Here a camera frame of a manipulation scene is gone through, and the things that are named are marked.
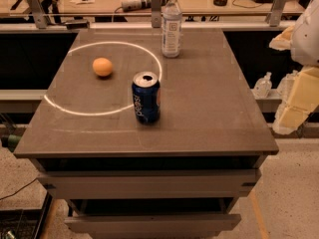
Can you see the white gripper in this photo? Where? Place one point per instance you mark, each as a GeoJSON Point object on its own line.
{"type": "Point", "coordinates": [307, 39]}

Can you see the right metal bracket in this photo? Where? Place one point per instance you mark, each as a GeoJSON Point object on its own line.
{"type": "Point", "coordinates": [274, 16]}

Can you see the clear plastic water bottle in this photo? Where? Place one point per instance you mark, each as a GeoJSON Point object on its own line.
{"type": "Point", "coordinates": [171, 29]}

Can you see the metal bracket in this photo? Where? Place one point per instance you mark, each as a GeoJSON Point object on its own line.
{"type": "Point", "coordinates": [156, 13]}
{"type": "Point", "coordinates": [38, 14]}
{"type": "Point", "coordinates": [274, 16]}

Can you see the middle metal bracket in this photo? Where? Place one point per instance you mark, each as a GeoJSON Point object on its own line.
{"type": "Point", "coordinates": [156, 13]}

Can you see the grey drawer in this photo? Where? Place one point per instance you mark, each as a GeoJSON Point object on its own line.
{"type": "Point", "coordinates": [150, 184]}
{"type": "Point", "coordinates": [186, 225]}

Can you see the blue pepsi can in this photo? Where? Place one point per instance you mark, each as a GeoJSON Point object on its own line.
{"type": "Point", "coordinates": [146, 97]}

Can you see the lower grey drawer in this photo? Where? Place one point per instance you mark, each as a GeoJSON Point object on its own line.
{"type": "Point", "coordinates": [186, 225]}

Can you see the upper grey drawer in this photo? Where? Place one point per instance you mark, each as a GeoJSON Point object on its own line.
{"type": "Point", "coordinates": [150, 184]}

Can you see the grey drawer cabinet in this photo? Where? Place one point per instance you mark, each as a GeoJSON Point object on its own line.
{"type": "Point", "coordinates": [209, 119]}

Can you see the right clear pump bottle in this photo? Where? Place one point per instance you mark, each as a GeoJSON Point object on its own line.
{"type": "Point", "coordinates": [285, 83]}

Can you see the orange fruit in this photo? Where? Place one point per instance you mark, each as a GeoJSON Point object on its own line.
{"type": "Point", "coordinates": [102, 67]}

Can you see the left metal bracket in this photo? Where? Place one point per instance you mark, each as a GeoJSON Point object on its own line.
{"type": "Point", "coordinates": [38, 14]}

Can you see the black floor crate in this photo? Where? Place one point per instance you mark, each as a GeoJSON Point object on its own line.
{"type": "Point", "coordinates": [24, 223]}

